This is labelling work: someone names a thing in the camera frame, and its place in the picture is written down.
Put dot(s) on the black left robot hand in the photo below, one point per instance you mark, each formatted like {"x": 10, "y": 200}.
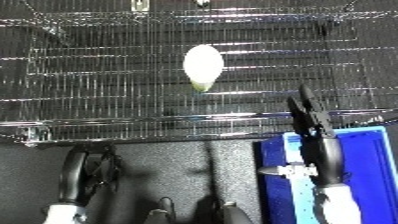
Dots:
{"x": 74, "y": 176}

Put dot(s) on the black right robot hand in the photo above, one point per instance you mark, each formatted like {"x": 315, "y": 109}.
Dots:
{"x": 323, "y": 153}

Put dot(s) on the pale left robot arm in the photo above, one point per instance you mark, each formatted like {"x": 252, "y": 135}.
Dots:
{"x": 62, "y": 215}

